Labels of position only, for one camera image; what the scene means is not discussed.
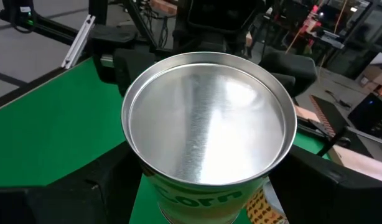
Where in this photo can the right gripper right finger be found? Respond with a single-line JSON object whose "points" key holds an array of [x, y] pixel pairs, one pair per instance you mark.
{"points": [[328, 199]]}

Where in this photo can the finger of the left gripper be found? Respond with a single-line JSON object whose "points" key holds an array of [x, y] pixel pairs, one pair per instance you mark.
{"points": [[132, 68], [290, 71]]}

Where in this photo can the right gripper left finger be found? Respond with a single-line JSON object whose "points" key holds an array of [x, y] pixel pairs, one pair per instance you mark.
{"points": [[69, 199]]}

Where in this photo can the yellow black patterned tin can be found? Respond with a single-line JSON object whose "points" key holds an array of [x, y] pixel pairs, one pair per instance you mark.
{"points": [[262, 211]]}

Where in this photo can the corn label tin can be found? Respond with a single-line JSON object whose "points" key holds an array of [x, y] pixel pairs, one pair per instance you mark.
{"points": [[206, 124]]}

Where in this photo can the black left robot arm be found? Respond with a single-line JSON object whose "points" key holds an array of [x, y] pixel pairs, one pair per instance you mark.
{"points": [[222, 14]]}

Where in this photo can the black floor mat hazard stripe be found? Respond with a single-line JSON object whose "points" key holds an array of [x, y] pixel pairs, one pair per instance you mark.
{"points": [[328, 113]]}

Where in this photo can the green table mat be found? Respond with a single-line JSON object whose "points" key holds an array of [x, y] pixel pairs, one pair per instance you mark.
{"points": [[54, 130]]}

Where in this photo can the cardboard box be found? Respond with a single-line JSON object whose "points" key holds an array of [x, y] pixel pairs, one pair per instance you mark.
{"points": [[376, 73]]}

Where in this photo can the black device with blue light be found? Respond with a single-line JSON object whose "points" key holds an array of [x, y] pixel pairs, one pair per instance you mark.
{"points": [[369, 113]]}

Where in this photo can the silver metal bracket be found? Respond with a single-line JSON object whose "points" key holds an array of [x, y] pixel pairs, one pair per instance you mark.
{"points": [[77, 43]]}

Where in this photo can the black table frame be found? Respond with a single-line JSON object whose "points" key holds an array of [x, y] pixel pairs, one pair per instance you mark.
{"points": [[54, 29]]}

